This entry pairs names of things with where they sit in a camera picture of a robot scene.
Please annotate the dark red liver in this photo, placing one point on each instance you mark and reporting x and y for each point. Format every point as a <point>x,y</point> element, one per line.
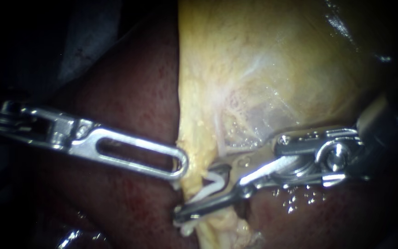
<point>133,103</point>

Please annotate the right arm instrument jaw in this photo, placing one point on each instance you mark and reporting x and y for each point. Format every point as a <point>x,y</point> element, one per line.
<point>251,162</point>
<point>213,207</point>

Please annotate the left arm instrument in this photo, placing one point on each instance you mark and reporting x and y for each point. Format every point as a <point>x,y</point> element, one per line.
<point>57,129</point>

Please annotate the right arm instrument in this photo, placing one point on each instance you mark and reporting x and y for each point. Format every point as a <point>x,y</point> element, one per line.
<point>323,152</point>

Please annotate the gallbladder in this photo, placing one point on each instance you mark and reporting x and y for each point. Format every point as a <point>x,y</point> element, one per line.
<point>254,52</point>

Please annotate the left arm instrument jaw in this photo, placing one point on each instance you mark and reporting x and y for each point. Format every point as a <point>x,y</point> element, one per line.
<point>92,150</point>

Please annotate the white clip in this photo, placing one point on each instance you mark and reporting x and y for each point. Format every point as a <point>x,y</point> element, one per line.
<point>216,180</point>
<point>187,230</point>

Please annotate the dark right arm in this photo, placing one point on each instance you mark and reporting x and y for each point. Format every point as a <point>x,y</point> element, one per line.
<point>385,138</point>

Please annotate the pale fatty tissue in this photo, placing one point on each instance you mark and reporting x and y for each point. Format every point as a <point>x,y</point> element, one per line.
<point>244,237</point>

